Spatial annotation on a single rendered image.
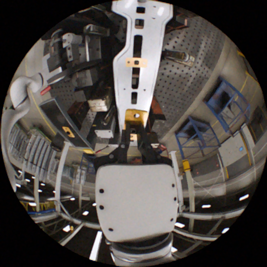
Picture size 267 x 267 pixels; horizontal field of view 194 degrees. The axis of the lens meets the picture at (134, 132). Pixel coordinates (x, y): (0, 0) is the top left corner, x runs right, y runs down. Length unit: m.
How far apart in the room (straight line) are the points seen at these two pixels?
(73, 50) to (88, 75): 0.12
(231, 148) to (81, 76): 8.05
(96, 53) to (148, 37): 0.22
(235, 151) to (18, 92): 8.37
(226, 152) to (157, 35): 7.96
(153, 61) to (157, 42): 0.09
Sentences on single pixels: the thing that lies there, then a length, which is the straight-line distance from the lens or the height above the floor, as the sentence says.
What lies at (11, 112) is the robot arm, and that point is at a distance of 0.49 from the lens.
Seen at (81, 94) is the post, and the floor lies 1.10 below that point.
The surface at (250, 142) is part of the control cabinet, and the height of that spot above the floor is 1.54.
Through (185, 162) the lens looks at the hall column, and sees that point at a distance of 7.42.
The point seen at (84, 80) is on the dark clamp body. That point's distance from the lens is 0.33.
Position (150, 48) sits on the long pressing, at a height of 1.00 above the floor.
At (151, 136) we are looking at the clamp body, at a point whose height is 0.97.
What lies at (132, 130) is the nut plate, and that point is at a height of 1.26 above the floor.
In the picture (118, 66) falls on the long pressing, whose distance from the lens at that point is 0.36.
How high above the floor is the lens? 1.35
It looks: 35 degrees down
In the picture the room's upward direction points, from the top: 178 degrees clockwise
